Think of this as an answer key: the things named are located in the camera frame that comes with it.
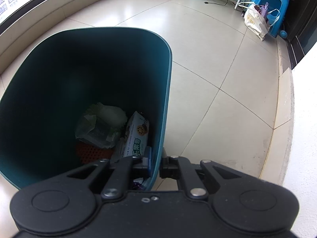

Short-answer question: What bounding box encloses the orange foam fruit net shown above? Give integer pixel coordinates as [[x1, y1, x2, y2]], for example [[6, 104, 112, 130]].
[[76, 141, 115, 164]]

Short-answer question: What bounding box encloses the cookie snack package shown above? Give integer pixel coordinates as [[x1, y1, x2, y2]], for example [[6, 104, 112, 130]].
[[111, 111, 149, 162]]

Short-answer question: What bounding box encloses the clear green plastic wrapper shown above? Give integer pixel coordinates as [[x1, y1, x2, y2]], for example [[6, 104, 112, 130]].
[[75, 103, 127, 149]]

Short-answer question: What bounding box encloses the dark teal trash bin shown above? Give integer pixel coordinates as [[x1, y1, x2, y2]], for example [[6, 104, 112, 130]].
[[1, 27, 173, 190]]

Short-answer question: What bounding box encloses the white shopping bag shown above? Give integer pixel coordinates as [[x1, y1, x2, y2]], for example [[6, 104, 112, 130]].
[[238, 2, 281, 41]]

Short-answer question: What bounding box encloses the small blue ball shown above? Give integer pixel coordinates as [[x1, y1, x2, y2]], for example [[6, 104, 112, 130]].
[[279, 30, 288, 39]]

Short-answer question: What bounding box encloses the blue plastic stool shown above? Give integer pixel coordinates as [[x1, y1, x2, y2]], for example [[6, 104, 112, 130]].
[[250, 0, 290, 38]]

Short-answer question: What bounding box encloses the black window frame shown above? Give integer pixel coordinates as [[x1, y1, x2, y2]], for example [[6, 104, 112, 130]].
[[0, 0, 46, 34]]

